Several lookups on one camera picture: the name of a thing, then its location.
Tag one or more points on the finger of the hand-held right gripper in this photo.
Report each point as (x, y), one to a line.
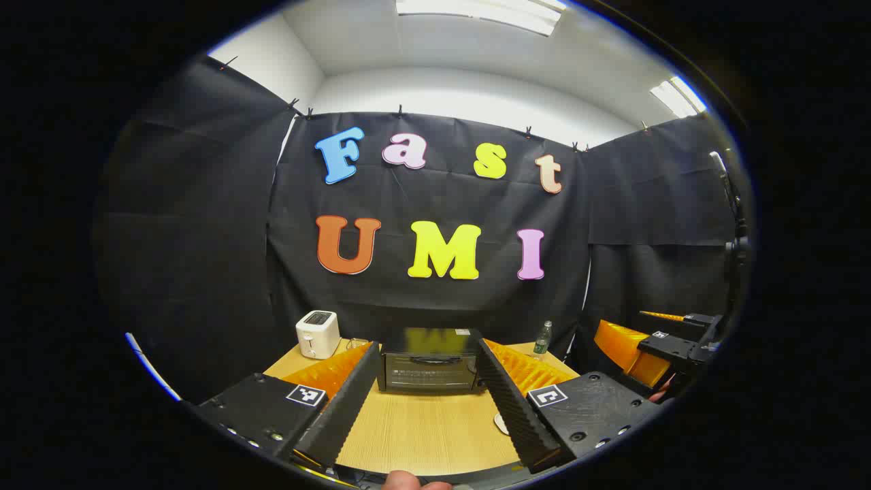
(697, 319)
(622, 347)

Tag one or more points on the white square plate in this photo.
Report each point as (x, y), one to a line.
(501, 423)

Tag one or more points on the long ceiling light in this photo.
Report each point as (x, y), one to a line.
(476, 10)
(677, 96)

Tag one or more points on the clear plastic water bottle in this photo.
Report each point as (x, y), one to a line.
(542, 340)

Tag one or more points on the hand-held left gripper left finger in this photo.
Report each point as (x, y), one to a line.
(343, 408)

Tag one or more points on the row of cloth clips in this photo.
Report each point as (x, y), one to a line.
(400, 110)

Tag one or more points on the black tripod stand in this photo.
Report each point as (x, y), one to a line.
(738, 238)

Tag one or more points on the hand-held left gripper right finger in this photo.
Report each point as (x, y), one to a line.
(514, 408)

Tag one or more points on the white toaster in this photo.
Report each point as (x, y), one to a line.
(316, 333)

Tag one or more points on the black electric oven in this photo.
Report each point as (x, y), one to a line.
(429, 371)

